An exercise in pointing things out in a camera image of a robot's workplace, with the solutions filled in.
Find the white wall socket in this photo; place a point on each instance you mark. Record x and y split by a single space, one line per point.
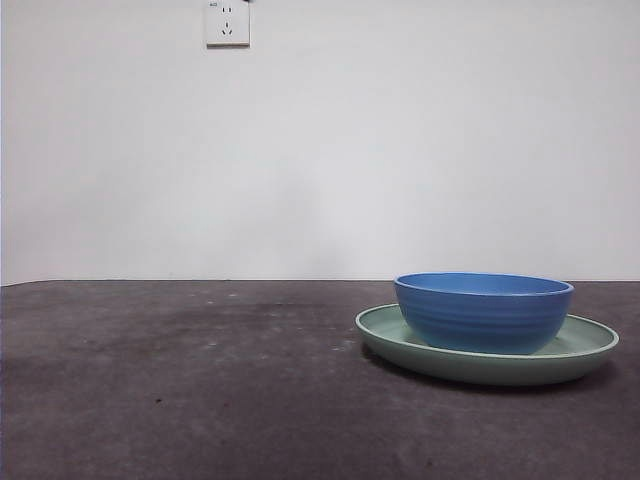
228 25

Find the green round plate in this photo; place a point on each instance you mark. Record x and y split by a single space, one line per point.
480 369

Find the blue ribbed bowl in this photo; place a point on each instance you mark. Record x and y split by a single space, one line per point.
482 315

